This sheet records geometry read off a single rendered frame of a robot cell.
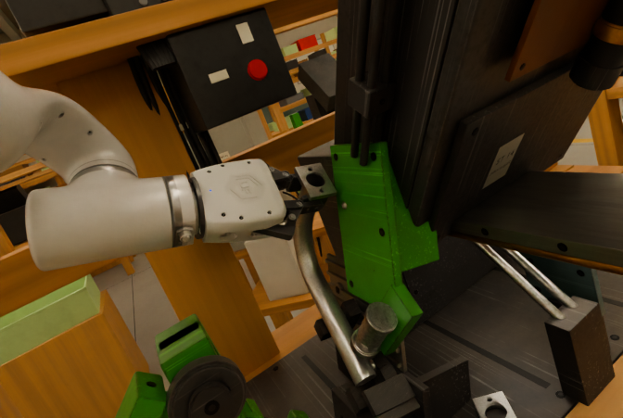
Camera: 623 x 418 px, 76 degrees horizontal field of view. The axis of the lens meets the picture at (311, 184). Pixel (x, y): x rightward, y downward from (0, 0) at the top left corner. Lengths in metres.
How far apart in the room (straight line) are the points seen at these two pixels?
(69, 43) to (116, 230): 0.29
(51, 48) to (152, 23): 0.13
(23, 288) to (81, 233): 0.43
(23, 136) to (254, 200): 0.23
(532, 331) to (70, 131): 0.68
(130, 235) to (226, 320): 0.41
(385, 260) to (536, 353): 0.29
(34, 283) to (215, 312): 0.32
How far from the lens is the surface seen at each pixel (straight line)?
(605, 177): 0.60
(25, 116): 0.39
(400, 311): 0.49
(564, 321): 0.56
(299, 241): 0.60
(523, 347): 0.70
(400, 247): 0.49
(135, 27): 0.65
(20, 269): 0.86
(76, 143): 0.51
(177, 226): 0.46
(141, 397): 0.46
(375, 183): 0.46
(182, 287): 0.78
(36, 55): 0.64
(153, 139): 0.74
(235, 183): 0.49
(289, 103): 8.05
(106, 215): 0.45
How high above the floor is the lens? 1.36
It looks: 13 degrees down
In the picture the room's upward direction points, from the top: 21 degrees counter-clockwise
